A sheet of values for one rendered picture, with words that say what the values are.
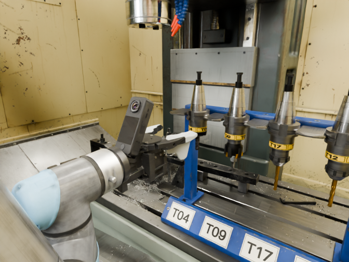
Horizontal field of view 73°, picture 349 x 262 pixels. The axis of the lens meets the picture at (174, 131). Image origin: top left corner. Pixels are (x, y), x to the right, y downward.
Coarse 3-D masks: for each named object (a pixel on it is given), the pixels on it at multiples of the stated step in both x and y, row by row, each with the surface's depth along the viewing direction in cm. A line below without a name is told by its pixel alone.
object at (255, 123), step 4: (252, 120) 57; (256, 120) 57; (260, 120) 57; (264, 120) 57; (268, 120) 57; (244, 124) 55; (248, 124) 54; (252, 124) 53; (256, 124) 53; (260, 124) 53; (264, 124) 53; (268, 124) 53; (260, 128) 52; (264, 128) 52
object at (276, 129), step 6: (270, 120) 53; (270, 126) 51; (276, 126) 50; (282, 126) 50; (288, 126) 48; (294, 126) 49; (270, 132) 51; (276, 132) 50; (282, 132) 50; (288, 132) 49; (294, 132) 50
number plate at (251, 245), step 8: (248, 240) 56; (256, 240) 55; (248, 248) 55; (256, 248) 54; (264, 248) 53; (272, 248) 53; (248, 256) 54; (256, 256) 53; (264, 256) 53; (272, 256) 52
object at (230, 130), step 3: (225, 129) 59; (228, 129) 57; (231, 129) 57; (234, 129) 56; (237, 129) 56; (240, 129) 56; (243, 129) 57; (225, 132) 59; (228, 132) 58; (231, 132) 57; (234, 132) 57; (237, 132) 56; (240, 132) 57; (243, 132) 57
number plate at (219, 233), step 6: (204, 222) 62; (210, 222) 61; (216, 222) 61; (204, 228) 62; (210, 228) 61; (216, 228) 60; (222, 228) 59; (228, 228) 59; (204, 234) 61; (210, 234) 60; (216, 234) 60; (222, 234) 59; (228, 234) 58; (210, 240) 60; (216, 240) 59; (222, 240) 58; (228, 240) 58; (222, 246) 58
